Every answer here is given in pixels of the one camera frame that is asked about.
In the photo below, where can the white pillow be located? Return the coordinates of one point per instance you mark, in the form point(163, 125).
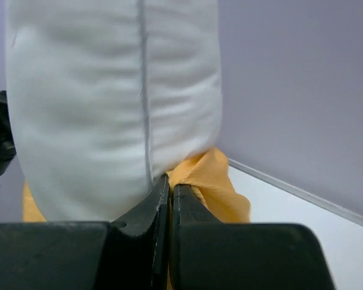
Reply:
point(106, 96)

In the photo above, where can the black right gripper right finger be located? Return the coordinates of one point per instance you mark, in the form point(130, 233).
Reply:
point(245, 256)

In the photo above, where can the yellow printed pillowcase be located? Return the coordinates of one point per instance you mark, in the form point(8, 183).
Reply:
point(207, 176)

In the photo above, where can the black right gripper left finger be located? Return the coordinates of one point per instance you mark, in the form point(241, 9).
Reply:
point(78, 253)

